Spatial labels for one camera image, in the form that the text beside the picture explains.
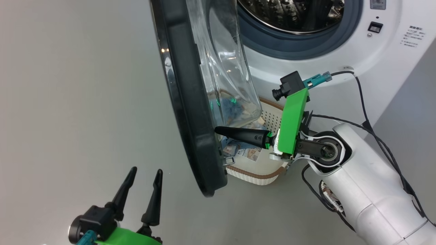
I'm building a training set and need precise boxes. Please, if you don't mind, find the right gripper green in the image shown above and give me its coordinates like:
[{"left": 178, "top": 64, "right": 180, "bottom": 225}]
[{"left": 215, "top": 88, "right": 310, "bottom": 160}]

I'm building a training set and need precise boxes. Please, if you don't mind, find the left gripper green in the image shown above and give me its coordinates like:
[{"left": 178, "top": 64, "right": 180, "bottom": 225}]
[{"left": 95, "top": 166, "right": 163, "bottom": 245}]

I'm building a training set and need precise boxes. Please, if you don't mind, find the blue denim garment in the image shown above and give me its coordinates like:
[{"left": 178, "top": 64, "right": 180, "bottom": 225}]
[{"left": 217, "top": 99, "right": 273, "bottom": 157}]

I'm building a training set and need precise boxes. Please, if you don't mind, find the dark washing machine door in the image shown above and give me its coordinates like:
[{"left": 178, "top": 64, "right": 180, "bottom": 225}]
[{"left": 150, "top": 0, "right": 263, "bottom": 198}]

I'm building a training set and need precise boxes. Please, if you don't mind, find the paper label in basket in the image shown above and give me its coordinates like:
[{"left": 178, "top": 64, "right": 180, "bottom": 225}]
[{"left": 234, "top": 144, "right": 261, "bottom": 161}]

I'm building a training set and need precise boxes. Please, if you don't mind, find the cream basket with brown rim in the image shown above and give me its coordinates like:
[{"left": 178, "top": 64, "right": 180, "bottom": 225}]
[{"left": 215, "top": 89, "right": 291, "bottom": 186}]

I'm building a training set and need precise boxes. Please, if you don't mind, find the white front-load washing machine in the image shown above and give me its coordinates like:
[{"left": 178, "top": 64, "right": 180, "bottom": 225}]
[{"left": 235, "top": 0, "right": 436, "bottom": 136}]

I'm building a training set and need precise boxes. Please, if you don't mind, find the left teal cable connector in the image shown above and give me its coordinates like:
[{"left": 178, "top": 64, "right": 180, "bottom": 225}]
[{"left": 76, "top": 230, "right": 100, "bottom": 245}]

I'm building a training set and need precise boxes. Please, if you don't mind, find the teal cable connector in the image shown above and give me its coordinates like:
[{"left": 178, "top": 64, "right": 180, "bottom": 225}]
[
  {"left": 76, "top": 230, "right": 100, "bottom": 245},
  {"left": 302, "top": 71, "right": 333, "bottom": 89}
]

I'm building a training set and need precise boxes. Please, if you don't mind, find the black cable loop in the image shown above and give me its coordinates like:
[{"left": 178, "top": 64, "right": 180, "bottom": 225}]
[{"left": 301, "top": 165, "right": 357, "bottom": 232}]

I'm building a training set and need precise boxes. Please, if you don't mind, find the right teal cable connector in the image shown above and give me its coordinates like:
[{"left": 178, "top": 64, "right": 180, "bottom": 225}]
[{"left": 302, "top": 71, "right": 333, "bottom": 89}]

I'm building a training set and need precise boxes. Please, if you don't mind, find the thin black camera cable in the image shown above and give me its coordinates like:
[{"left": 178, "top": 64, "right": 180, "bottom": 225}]
[{"left": 330, "top": 70, "right": 436, "bottom": 228}]

